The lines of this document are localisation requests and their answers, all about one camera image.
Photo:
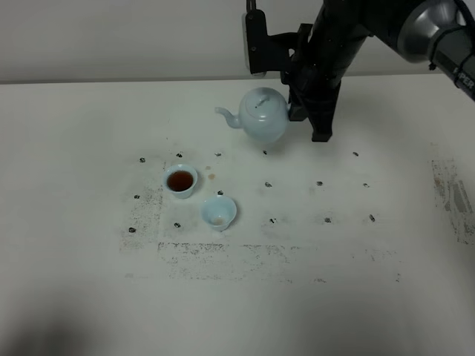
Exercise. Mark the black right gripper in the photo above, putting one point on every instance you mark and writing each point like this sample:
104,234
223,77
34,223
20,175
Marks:
320,62

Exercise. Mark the light blue porcelain teapot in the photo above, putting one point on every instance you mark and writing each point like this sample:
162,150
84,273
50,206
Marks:
263,114

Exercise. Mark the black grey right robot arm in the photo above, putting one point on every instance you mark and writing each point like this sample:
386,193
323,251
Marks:
438,32

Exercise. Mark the light blue teacup near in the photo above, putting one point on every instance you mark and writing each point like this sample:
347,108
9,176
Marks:
218,212

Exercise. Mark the light blue teacup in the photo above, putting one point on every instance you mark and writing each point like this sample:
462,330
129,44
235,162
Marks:
218,212
180,180

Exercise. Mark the light blue teacup far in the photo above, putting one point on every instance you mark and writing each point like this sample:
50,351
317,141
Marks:
180,180

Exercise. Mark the grey wrist depth camera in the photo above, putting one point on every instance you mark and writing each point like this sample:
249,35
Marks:
246,50

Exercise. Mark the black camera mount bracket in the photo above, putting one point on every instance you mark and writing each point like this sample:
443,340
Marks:
272,53

